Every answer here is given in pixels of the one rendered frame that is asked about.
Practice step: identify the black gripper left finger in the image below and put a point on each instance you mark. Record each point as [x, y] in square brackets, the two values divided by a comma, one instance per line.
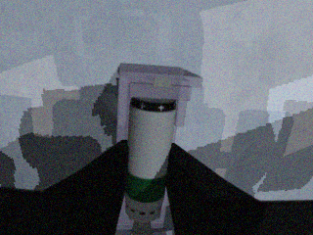
[87, 202]

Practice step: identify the grey cylindrical battery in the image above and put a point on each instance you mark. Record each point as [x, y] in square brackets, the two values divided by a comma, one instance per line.
[150, 132]

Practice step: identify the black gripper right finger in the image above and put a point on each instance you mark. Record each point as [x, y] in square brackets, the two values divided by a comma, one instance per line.
[203, 203]

